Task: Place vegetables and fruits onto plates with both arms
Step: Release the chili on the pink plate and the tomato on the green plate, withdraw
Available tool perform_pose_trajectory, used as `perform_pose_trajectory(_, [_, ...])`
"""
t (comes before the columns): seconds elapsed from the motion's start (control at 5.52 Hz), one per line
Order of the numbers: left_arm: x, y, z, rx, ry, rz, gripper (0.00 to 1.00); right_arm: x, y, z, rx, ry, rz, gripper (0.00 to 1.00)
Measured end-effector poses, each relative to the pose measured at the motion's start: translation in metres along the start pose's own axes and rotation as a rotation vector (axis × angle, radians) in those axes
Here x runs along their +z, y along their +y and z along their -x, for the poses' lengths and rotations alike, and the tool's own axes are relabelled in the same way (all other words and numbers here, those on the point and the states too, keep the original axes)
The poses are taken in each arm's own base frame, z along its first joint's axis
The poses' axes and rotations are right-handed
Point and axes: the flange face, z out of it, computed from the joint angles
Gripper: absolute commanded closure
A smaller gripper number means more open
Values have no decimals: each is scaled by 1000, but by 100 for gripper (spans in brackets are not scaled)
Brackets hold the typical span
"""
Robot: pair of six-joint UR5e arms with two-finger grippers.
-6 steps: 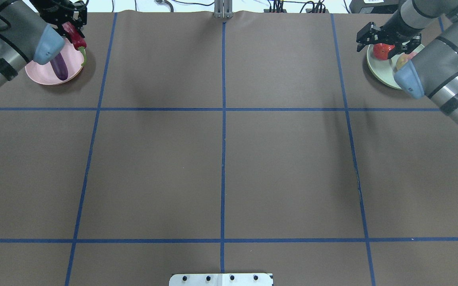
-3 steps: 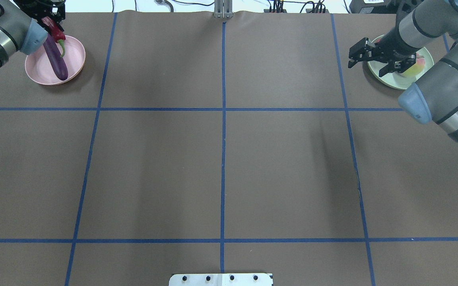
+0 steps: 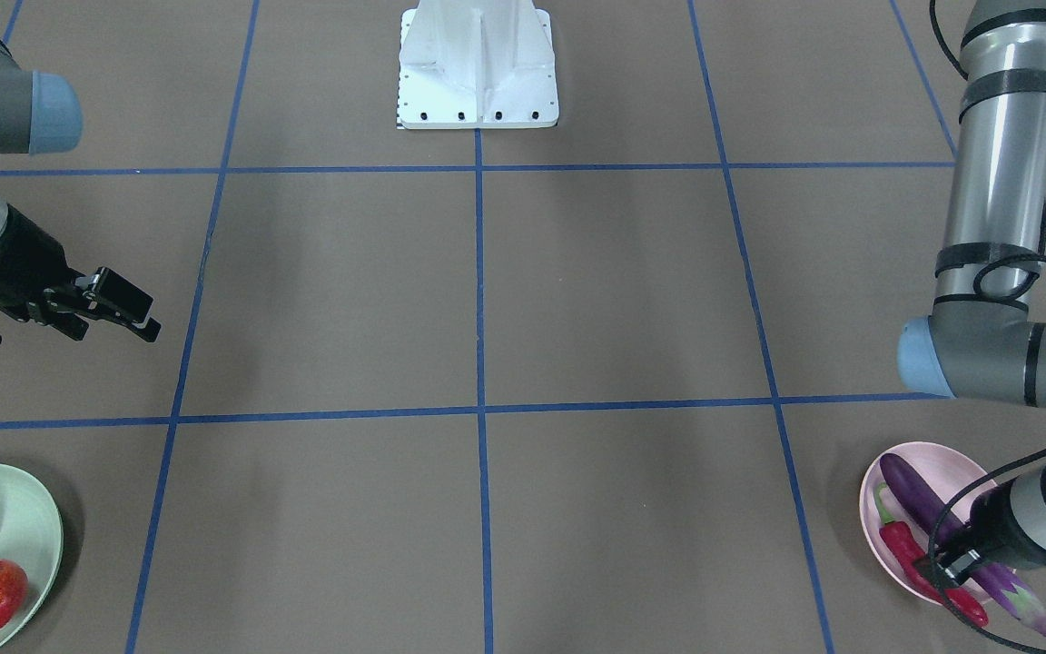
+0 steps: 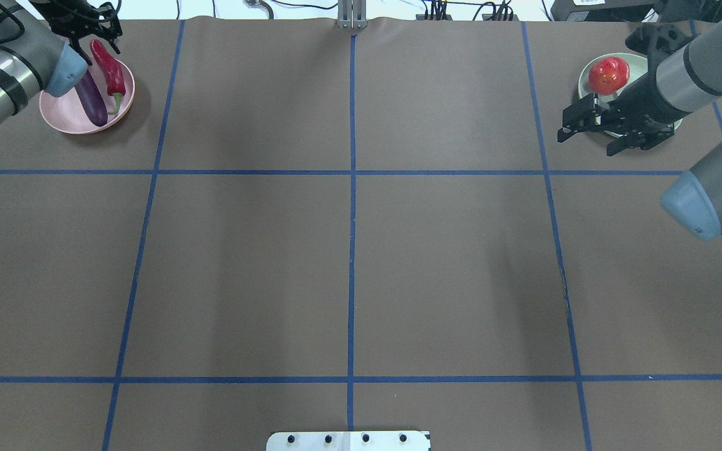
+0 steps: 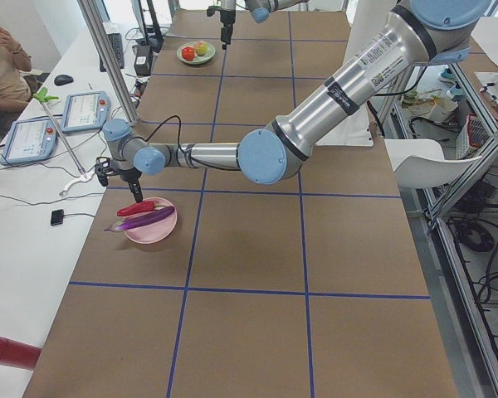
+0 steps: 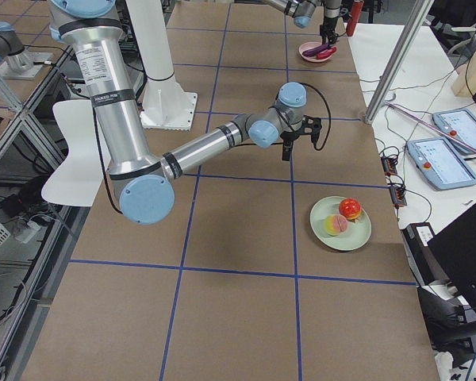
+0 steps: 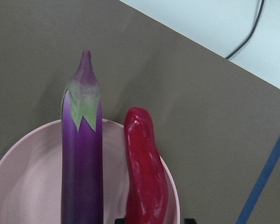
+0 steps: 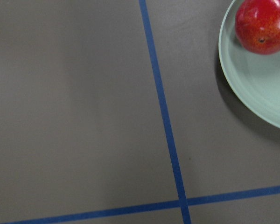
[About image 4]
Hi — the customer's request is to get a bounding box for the purple eggplant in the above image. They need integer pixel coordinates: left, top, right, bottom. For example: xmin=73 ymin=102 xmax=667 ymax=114
xmin=74 ymin=71 xmax=108 ymax=127

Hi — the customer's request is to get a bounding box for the brown table mat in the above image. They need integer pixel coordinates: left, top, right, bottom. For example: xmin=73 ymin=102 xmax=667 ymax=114
xmin=0 ymin=18 xmax=722 ymax=450

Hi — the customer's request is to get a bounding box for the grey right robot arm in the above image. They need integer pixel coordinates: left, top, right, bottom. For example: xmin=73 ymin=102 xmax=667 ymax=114
xmin=557 ymin=20 xmax=722 ymax=242

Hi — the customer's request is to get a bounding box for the red chili pepper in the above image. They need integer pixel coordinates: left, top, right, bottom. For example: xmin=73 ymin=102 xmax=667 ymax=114
xmin=90 ymin=39 xmax=127 ymax=115

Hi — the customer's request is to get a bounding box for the pink plate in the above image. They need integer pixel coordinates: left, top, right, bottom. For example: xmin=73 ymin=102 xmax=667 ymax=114
xmin=38 ymin=60 xmax=136 ymax=135

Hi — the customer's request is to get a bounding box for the grey metal bracket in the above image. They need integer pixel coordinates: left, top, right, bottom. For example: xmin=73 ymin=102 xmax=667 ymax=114
xmin=336 ymin=0 xmax=369 ymax=31

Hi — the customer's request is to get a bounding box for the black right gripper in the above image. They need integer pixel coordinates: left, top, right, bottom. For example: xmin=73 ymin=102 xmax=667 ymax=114
xmin=557 ymin=23 xmax=691 ymax=157

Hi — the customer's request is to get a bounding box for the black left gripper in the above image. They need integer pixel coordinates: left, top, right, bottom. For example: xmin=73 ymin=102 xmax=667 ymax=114
xmin=29 ymin=1 xmax=123 ymax=66

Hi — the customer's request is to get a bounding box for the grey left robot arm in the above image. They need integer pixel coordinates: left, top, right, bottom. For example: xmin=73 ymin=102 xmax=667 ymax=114
xmin=0 ymin=1 xmax=123 ymax=125

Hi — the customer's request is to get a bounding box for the black box at table edge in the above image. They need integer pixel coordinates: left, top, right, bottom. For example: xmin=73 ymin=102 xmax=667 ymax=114
xmin=550 ymin=1 xmax=656 ymax=23

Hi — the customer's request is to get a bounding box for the white mount plate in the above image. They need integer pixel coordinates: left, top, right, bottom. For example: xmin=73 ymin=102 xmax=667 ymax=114
xmin=265 ymin=430 xmax=432 ymax=450

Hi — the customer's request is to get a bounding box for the red pomegranate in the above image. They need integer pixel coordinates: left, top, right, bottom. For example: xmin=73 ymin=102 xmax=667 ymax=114
xmin=587 ymin=56 xmax=630 ymax=95

